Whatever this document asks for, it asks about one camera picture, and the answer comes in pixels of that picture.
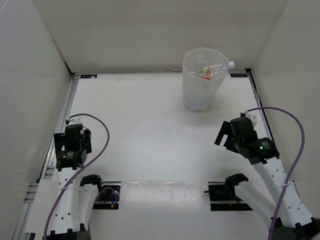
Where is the clear ribbed plastic bottle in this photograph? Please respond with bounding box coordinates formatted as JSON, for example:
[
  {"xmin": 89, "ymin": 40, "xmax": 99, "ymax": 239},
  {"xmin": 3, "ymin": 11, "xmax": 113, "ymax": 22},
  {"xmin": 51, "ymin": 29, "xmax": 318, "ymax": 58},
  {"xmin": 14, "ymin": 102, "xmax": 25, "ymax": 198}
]
[{"xmin": 187, "ymin": 61, "xmax": 235, "ymax": 81}]

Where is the clear bottle yellow label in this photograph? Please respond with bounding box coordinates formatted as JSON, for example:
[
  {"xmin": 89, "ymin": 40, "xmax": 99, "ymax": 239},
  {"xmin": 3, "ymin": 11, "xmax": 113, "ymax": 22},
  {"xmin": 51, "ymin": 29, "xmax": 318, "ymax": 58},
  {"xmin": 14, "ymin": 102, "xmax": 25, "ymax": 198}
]
[{"xmin": 194, "ymin": 52, "xmax": 211, "ymax": 79}]

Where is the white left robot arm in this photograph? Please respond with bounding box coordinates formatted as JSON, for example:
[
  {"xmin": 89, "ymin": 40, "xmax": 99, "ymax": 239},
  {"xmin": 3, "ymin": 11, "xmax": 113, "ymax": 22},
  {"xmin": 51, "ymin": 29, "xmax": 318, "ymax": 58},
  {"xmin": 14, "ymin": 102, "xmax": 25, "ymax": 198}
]
[{"xmin": 42, "ymin": 123, "xmax": 105, "ymax": 240}]

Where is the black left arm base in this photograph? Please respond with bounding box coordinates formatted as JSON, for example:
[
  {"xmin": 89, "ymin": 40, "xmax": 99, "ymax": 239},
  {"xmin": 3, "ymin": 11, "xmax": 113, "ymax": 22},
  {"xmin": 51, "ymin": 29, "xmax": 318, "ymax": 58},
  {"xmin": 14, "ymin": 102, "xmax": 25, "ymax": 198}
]
[{"xmin": 92, "ymin": 181, "xmax": 122, "ymax": 210}]

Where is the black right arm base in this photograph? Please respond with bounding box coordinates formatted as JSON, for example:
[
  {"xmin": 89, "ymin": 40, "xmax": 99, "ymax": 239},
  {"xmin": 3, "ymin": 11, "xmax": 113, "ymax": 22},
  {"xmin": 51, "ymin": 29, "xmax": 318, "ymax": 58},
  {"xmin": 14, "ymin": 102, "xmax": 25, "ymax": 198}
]
[{"xmin": 204, "ymin": 173, "xmax": 252, "ymax": 212}]

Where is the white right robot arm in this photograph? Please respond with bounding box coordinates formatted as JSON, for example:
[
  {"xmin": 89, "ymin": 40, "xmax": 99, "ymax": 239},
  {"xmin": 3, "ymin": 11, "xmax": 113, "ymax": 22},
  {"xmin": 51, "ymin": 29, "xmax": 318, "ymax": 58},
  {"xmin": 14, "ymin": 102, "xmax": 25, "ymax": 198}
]
[{"xmin": 214, "ymin": 115, "xmax": 320, "ymax": 240}]

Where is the white polygonal plastic bin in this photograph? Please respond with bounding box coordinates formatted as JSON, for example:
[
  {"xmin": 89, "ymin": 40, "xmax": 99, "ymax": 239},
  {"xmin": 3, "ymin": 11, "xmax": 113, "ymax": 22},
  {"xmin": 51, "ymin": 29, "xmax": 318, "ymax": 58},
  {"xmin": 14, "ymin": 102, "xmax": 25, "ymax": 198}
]
[{"xmin": 182, "ymin": 47, "xmax": 230, "ymax": 111}]

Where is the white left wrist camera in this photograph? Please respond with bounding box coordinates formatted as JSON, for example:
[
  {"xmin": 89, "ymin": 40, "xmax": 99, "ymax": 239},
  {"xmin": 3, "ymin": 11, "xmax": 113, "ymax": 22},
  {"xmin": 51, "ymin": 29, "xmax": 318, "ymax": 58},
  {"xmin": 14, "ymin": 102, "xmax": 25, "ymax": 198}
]
[{"xmin": 65, "ymin": 116, "xmax": 83, "ymax": 128}]

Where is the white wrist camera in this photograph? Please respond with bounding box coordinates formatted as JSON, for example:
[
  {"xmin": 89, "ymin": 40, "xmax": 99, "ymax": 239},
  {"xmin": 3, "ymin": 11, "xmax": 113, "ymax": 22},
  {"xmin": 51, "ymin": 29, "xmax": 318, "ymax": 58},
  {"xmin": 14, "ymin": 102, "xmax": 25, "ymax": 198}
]
[
  {"xmin": 240, "ymin": 112, "xmax": 258, "ymax": 128},
  {"xmin": 65, "ymin": 116, "xmax": 83, "ymax": 128}
]

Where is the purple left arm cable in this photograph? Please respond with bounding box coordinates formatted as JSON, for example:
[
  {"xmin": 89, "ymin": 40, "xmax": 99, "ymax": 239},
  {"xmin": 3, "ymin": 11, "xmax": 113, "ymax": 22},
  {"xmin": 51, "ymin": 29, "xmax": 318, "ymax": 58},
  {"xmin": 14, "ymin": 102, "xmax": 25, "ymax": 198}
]
[{"xmin": 42, "ymin": 113, "xmax": 111, "ymax": 240}]

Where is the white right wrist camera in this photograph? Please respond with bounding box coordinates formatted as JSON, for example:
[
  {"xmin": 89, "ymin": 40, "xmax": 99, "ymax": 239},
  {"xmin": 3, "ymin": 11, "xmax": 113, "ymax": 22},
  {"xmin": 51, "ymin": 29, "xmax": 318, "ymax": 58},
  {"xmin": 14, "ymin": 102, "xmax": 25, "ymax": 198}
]
[{"xmin": 240, "ymin": 112, "xmax": 258, "ymax": 128}]

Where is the aluminium left frame rail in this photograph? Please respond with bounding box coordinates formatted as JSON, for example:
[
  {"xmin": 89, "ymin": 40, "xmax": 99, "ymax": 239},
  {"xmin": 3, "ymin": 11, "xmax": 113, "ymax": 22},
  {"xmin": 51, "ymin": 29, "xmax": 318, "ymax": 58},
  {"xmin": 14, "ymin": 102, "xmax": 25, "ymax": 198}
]
[{"xmin": 9, "ymin": 71, "xmax": 79, "ymax": 240}]

